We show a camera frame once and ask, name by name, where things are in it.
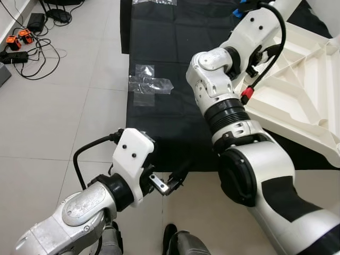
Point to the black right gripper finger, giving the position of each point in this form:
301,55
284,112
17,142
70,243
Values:
272,50

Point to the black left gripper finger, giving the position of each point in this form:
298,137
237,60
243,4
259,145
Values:
180,178

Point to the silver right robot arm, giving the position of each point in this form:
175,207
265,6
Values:
255,170

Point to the white plastic table top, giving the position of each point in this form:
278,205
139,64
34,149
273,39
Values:
303,90

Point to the grey robot right foot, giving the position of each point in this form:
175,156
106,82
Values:
188,244

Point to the grey robot foot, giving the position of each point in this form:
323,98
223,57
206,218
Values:
111,241
188,244

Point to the grey robot left foot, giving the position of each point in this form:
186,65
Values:
111,241

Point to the black table cloth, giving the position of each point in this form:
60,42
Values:
170,32

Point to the clear tape cross patch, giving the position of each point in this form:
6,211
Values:
149,85

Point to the flat clear plastic bag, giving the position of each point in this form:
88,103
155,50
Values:
154,2

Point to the black power strip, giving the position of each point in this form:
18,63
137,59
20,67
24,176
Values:
13,56

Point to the black stand base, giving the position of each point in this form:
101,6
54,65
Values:
58,16

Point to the orange black battery charger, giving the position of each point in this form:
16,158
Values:
18,40

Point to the black power adapter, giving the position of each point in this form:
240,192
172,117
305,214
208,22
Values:
36,21

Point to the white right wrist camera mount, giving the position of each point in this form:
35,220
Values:
255,26

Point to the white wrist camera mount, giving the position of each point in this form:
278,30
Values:
255,26
133,156

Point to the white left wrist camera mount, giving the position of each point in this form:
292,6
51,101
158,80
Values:
133,156

